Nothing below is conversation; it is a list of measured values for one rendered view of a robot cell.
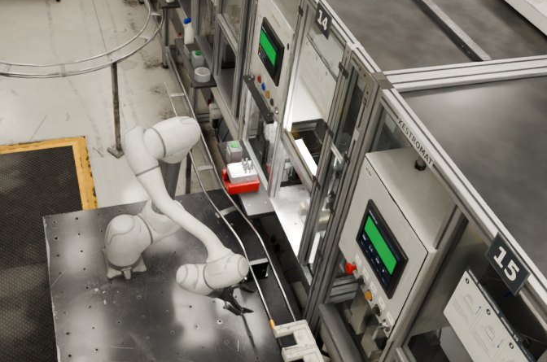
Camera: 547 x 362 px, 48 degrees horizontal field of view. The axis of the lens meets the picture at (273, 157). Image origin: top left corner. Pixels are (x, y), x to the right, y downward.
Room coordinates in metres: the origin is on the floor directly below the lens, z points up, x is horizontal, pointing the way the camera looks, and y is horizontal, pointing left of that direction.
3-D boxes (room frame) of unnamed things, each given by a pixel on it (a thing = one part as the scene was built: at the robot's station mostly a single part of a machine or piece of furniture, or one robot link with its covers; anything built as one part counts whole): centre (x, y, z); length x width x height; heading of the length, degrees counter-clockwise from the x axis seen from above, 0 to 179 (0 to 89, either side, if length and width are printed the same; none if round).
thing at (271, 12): (2.37, -0.01, 1.60); 0.42 x 0.29 x 0.46; 26
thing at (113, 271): (1.76, 0.61, 0.71); 0.22 x 0.18 x 0.06; 26
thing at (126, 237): (1.78, 0.61, 0.85); 0.18 x 0.16 x 0.22; 137
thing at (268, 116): (2.31, 0.11, 1.37); 0.36 x 0.04 x 0.04; 26
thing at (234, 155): (2.33, 0.20, 0.97); 0.08 x 0.08 x 0.12; 26
